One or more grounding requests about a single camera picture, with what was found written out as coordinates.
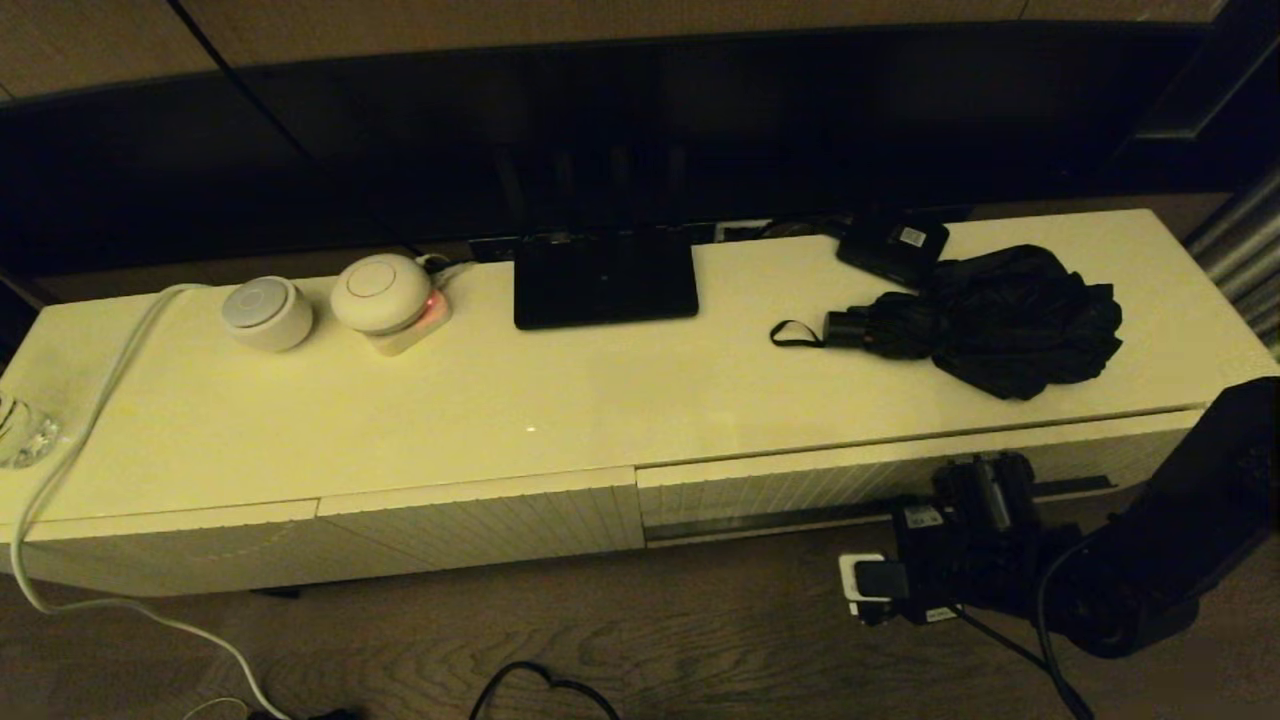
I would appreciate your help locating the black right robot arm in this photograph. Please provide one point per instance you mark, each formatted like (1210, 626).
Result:
(1180, 510)

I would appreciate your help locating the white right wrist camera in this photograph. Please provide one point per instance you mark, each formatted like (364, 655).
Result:
(858, 590)

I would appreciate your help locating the black television base plate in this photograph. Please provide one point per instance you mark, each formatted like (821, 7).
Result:
(605, 285)

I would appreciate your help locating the black umbrella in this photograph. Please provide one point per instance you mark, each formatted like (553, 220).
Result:
(1000, 320)

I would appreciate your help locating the white ribbed cabinet door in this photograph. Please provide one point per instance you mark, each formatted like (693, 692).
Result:
(480, 525)
(180, 555)

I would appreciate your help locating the black television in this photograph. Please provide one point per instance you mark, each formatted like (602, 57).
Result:
(600, 130)

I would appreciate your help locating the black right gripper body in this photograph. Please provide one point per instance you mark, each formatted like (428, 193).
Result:
(970, 570)

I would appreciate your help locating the grey pleated curtain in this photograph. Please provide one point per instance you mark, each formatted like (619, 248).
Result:
(1240, 250)

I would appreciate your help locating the white ribbed drawer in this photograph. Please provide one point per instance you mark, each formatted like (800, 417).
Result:
(800, 485)

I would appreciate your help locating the black set-top box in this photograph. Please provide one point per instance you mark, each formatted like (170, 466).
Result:
(892, 250)

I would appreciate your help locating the white TV cabinet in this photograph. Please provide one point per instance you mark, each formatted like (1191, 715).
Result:
(600, 400)

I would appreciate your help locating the white dome device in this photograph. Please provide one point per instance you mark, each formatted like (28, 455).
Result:
(380, 294)

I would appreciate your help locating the white power strip red light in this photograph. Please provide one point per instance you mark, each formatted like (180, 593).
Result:
(410, 343)

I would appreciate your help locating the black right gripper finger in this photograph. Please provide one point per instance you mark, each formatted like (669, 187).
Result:
(960, 495)
(1015, 495)

